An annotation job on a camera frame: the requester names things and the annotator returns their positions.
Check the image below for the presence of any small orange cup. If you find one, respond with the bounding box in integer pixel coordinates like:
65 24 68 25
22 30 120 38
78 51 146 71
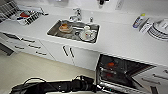
107 61 116 68

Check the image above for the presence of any stainless steel dishwasher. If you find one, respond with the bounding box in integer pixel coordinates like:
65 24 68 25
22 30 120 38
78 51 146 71
95 53 158 94

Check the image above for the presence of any white sink base cabinet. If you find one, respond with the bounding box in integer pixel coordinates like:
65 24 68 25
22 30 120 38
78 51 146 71
39 39 100 72

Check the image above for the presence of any white mug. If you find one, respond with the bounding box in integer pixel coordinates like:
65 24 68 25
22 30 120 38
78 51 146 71
79 25 96 43

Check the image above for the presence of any stainless steel sink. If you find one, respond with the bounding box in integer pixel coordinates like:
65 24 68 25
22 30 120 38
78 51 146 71
46 18 101 44

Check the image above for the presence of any small chrome sink knob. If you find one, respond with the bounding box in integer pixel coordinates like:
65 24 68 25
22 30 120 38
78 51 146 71
89 16 95 23

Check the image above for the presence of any chrome sink faucet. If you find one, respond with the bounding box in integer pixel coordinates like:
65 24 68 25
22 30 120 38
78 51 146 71
68 7 83 23

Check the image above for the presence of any white blue soap bottle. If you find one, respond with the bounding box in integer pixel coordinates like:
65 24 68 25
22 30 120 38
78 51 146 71
132 13 147 29

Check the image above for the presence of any small white bottle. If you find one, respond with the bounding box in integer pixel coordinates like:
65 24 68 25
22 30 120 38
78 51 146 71
139 19 153 34

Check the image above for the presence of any red white packet pile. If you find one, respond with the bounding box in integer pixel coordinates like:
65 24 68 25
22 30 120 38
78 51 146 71
14 8 49 26

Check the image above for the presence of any black built-in microwave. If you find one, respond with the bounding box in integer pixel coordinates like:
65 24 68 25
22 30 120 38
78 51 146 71
1 32 21 43

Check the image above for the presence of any stack of white plates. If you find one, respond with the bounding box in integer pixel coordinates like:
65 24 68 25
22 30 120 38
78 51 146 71
147 19 168 42

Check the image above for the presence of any white bowl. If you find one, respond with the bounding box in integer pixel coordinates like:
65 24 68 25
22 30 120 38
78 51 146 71
155 18 168 31

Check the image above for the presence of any white wall outlet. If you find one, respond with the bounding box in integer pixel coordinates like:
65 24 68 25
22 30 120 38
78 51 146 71
115 0 124 10

